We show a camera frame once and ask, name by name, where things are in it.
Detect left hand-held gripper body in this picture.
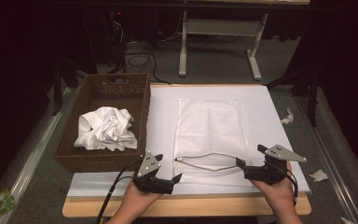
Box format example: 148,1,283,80
132,151,173,196

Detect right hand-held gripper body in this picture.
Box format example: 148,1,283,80
243,144,308,185

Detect white mesh laundry bag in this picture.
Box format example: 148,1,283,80
172,97,254,188

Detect white garment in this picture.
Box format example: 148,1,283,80
73,105,139,152

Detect brown woven basket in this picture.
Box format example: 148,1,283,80
54,73,152,174

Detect person's right hand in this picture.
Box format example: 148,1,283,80
250,161,296,213

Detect person's left hand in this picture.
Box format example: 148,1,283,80
121,180,164,213

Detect white foam board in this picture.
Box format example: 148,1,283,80
67,84,311,198

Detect black stand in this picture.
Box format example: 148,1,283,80
266,61,322,128
49,58,79,117

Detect dark equipment with red light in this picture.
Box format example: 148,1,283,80
106,7,129,75

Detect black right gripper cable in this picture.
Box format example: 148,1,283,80
275,163,299,204

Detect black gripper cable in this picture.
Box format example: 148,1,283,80
96,158,145,224
275,163,299,204

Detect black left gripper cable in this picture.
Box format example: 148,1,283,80
96,158,145,224

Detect metal floor rail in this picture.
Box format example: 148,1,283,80
0,86,82,224
293,92,358,224

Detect black floor cables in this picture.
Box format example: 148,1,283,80
124,39,172,86

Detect white desk frame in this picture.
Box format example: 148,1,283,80
178,0,311,82

